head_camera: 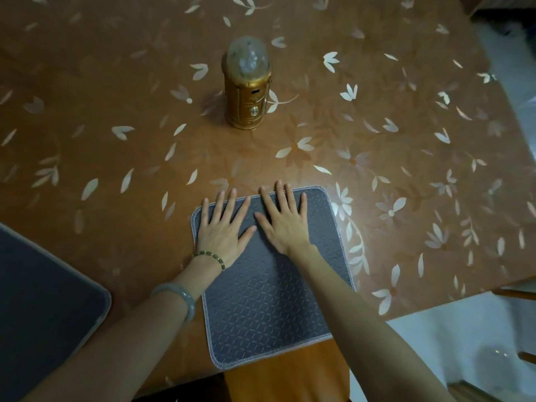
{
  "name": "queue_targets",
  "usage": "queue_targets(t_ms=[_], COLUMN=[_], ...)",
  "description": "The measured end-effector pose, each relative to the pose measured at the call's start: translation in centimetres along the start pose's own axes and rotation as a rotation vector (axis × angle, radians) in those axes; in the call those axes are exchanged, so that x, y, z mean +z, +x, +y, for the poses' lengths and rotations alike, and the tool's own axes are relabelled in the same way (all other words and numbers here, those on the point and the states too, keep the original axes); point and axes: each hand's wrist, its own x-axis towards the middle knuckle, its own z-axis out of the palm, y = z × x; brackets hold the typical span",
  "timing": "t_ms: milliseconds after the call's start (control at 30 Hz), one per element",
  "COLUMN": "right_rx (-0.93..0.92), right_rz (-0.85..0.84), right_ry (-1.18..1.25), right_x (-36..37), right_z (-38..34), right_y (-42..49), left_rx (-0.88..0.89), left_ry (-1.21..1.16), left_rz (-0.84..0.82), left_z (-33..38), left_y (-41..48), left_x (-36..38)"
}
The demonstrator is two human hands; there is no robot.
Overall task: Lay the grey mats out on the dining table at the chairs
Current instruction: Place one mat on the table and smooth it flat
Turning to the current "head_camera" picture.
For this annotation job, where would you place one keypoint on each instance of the person's right hand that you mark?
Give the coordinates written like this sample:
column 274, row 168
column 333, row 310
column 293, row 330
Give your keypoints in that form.
column 289, row 230

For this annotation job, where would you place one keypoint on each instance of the person's left hand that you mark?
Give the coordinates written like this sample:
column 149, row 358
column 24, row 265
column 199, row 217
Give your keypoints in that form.
column 220, row 234

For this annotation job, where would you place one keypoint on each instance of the grey stitched placemat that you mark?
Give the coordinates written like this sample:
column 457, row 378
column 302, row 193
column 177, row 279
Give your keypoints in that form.
column 259, row 305
column 37, row 322

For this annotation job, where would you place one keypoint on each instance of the orange wooden chair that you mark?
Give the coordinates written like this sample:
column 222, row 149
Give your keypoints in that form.
column 519, row 293
column 289, row 372

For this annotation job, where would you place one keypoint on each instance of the person's right forearm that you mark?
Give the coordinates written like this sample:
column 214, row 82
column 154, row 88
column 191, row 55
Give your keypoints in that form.
column 368, row 339

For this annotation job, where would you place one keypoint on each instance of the person's left forearm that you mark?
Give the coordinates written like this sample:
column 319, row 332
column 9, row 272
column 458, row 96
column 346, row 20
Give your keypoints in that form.
column 125, row 343

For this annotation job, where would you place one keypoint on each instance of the wooden dining table, floral cover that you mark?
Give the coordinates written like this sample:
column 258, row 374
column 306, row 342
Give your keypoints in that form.
column 125, row 79

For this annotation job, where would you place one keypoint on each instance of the pale green jade bangle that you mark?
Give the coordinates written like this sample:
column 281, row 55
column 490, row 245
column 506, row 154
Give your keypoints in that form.
column 184, row 295

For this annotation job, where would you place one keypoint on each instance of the gold lantern with clear dome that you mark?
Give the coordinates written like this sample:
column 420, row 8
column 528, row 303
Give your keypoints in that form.
column 247, row 100

